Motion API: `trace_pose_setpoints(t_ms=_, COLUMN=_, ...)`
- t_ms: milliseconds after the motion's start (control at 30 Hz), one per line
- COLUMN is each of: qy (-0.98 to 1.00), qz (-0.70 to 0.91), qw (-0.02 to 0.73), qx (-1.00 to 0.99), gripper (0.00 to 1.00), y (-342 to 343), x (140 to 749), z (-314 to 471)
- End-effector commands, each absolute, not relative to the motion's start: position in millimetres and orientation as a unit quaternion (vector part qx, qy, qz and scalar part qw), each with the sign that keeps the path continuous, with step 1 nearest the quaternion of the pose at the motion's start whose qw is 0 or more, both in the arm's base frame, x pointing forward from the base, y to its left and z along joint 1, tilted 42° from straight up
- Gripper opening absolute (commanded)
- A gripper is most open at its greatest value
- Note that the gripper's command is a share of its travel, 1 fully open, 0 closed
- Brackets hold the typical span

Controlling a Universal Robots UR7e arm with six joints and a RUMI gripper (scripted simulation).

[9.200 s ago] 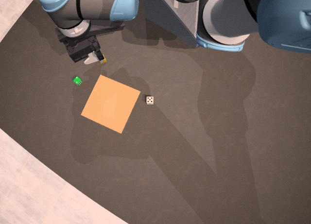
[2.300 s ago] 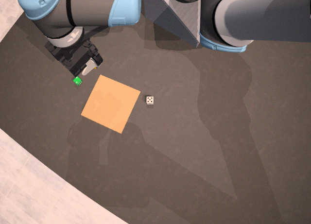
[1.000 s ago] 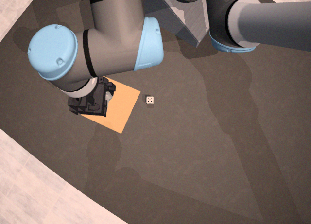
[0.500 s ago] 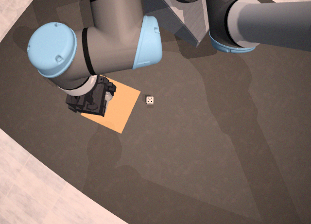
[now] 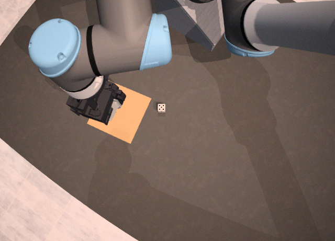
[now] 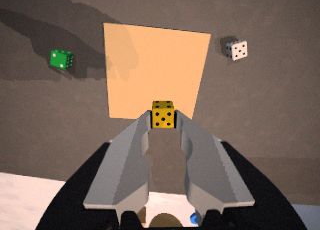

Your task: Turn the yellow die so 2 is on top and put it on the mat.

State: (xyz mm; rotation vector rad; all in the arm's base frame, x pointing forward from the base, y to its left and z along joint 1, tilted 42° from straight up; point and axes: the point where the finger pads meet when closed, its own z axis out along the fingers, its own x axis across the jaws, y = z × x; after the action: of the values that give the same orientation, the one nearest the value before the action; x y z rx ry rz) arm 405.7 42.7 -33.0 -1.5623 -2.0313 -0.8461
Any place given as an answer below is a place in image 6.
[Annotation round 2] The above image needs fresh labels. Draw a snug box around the orange flat mat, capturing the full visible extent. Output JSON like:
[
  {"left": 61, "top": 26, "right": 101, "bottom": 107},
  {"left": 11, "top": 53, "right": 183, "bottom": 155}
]
[{"left": 104, "top": 23, "right": 211, "bottom": 119}]

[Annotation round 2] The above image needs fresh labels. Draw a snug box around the green die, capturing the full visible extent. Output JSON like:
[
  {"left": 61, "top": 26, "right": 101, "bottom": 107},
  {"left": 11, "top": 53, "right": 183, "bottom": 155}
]
[{"left": 50, "top": 49, "right": 74, "bottom": 70}]

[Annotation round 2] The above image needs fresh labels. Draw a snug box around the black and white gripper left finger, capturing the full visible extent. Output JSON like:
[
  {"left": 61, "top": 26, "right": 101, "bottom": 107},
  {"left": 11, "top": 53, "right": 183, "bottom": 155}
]
[{"left": 35, "top": 110, "right": 153, "bottom": 230}]

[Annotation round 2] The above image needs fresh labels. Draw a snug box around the yellow die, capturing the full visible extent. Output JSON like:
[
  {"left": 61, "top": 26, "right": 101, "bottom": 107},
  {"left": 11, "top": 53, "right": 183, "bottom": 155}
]
[{"left": 152, "top": 100, "right": 175, "bottom": 128}]

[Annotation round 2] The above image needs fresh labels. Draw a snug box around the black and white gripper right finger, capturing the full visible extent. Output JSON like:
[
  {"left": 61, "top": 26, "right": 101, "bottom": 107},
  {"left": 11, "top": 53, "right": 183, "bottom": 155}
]
[{"left": 174, "top": 109, "right": 308, "bottom": 230}]

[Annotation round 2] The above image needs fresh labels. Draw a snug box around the white die with black pips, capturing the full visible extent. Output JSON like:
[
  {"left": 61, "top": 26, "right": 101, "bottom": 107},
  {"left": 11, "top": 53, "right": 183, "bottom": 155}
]
[{"left": 226, "top": 40, "right": 247, "bottom": 60}]

